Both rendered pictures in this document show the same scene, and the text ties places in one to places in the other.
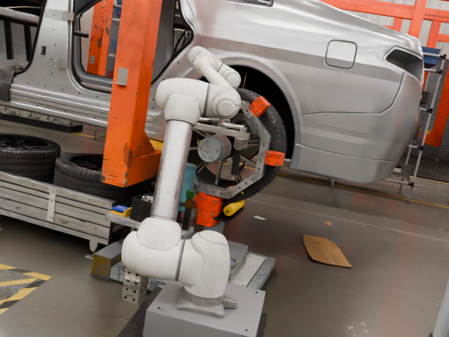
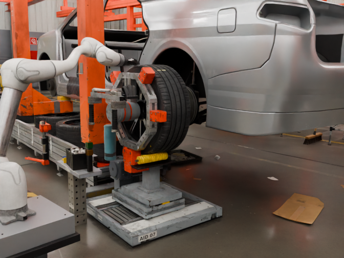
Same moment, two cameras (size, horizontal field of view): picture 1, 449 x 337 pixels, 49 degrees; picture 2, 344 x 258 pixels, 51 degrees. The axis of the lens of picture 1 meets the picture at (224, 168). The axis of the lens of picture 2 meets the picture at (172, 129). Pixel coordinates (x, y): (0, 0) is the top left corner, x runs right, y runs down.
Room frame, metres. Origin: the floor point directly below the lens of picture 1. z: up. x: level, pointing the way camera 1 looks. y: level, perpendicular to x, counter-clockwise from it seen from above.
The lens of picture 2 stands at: (0.77, -1.73, 1.20)
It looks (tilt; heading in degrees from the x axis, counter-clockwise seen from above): 10 degrees down; 36
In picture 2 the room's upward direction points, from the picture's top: 1 degrees clockwise
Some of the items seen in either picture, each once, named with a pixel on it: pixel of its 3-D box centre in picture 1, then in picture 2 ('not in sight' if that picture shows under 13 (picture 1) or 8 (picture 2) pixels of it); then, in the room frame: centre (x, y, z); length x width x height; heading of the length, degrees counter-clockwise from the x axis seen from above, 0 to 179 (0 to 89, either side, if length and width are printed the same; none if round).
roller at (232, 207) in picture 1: (234, 206); (152, 157); (2.75, -0.09, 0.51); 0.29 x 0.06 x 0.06; 164
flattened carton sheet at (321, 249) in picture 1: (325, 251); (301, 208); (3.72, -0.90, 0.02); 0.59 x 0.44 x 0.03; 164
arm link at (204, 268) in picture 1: (206, 261); (8, 184); (1.71, 0.01, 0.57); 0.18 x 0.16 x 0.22; 92
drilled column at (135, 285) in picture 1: (138, 262); (77, 195); (2.43, 0.36, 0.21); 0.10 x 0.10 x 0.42; 74
